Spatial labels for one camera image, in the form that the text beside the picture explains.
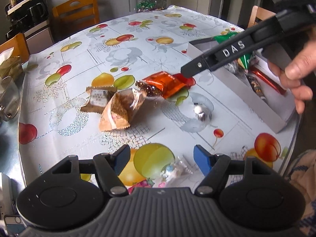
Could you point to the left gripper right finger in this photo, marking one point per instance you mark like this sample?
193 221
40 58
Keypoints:
204 159

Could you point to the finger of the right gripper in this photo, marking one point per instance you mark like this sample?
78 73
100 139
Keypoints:
198 65

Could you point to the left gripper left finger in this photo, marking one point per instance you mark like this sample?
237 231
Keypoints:
120 158

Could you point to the clear small candy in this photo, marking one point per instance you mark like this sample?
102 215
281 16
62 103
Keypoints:
173 172

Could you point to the orange snack packet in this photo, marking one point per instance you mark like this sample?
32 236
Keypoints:
169 84

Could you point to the green chips bag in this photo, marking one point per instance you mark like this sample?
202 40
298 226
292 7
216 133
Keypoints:
237 51

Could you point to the light orange bread packet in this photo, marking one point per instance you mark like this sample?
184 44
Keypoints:
121 109

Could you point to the silver foil candy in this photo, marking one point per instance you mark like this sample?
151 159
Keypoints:
202 112

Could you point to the brown foil candy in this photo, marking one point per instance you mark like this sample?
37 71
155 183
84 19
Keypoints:
150 90

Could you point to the brown cake packet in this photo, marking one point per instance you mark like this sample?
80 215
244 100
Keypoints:
98 98

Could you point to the red long snack stick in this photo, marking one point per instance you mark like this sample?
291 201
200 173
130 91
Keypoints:
267 80

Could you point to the person's right hand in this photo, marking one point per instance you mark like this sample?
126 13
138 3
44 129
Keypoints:
301 66

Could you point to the wooden chair right side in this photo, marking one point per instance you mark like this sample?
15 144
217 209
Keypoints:
260 14

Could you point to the wooden chair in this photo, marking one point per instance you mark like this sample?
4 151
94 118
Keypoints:
260 14
75 15
20 47

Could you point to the white cardboard box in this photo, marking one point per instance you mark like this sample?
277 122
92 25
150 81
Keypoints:
276 111

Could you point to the fruit pattern tablecloth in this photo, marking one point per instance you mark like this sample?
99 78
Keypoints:
120 82

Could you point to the green candies on shelf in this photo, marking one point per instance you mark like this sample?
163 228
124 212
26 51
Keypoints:
146 5

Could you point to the glass jar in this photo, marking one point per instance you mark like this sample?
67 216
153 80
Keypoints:
10 99

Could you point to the wooden chair far side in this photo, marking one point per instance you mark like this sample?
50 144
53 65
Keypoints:
75 15

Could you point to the green tissue pack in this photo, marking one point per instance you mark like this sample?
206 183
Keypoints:
10 65

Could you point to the grey cabinet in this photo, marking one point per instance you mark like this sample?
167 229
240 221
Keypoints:
39 40

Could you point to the wooden chair left side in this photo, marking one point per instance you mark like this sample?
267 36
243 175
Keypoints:
20 47

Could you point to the black coffee machine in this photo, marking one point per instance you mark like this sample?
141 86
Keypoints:
25 15

